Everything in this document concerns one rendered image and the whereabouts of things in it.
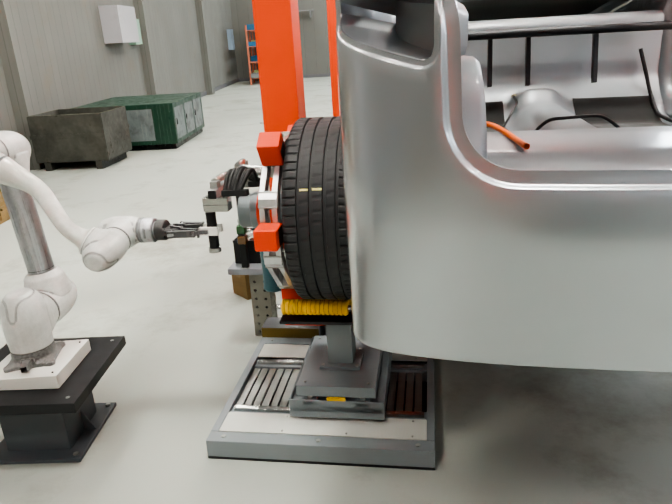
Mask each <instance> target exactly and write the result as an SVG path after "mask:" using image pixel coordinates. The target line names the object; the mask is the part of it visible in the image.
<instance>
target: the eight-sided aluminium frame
mask: <svg viewBox="0 0 672 504"><path fill-rule="evenodd" d="M281 133H282V136H283V140H284V144H285V147H286V144H287V140H288V136H289V133H290V131H287V132H281ZM270 173H271V166H262V174H261V181H260V189H259V192H258V209H259V214H260V223H269V218H268V210H272V220H273V223H281V216H280V190H281V181H282V173H283V165H281V166H275V167H274V175H273V183H272V191H268V189H269V181H270ZM263 253H264V254H263V259H264V263H265V267H266V268H267V269H268V270H269V272H270V274H271V275H272V277H273V279H274V280H275V282H276V283H277V287H279V288H280V289H294V288H293V285H292V283H291V279H290V276H289V272H288V268H287V263H286V258H285V254H284V249H283V244H282V245H281V247H280V248H279V250H278V251H276V252H263Z"/></svg>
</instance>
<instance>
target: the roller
mask: <svg viewBox="0 0 672 504"><path fill-rule="evenodd" d="M276 309H281V312H282V314H283V315H286V314H287V315H290V314H291V315H295V314H296V315H299V314H300V315H303V314H304V315H308V314H309V315H312V314H313V315H316V314H317V315H321V314H322V315H325V314H326V315H330V314H331V315H334V314H335V315H341V316H342V315H344V316H347V315H348V314H349V310H352V309H351V305H349V301H347V300H344V301H343V300H316V299H314V300H312V299H309V300H308V299H305V300H304V299H300V300H299V299H296V300H295V299H292V300H291V299H287V300H286V299H283V300H282V302H281V305H280V304H276Z"/></svg>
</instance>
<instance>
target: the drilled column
mask: <svg viewBox="0 0 672 504"><path fill-rule="evenodd" d="M249 282H250V290H251V299H252V308H253V317H254V326H255V335H256V336H262V330H261V328H262V326H263V324H264V322H265V321H266V319H267V317H278V314H277V309H276V294H275V292H267V291H266V290H265V289H264V283H263V275H249ZM259 330H260V333H259Z"/></svg>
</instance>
